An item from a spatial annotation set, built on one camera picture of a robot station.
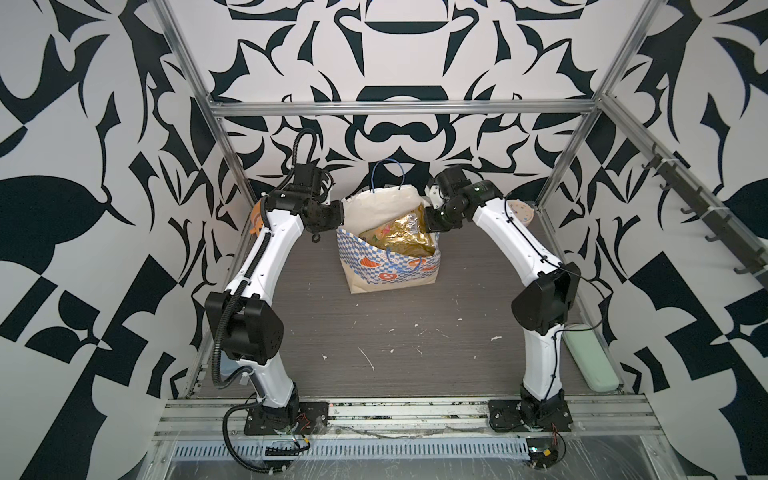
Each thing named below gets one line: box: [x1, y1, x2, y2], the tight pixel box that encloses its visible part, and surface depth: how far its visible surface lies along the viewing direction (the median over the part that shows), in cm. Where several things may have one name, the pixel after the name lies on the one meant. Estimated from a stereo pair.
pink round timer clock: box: [507, 199, 535, 227], surface depth 118 cm
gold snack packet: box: [360, 204, 436, 257], surface depth 91 cm
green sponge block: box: [562, 324, 620, 393], surface depth 82 cm
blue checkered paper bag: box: [336, 228, 441, 295], surface depth 82 cm
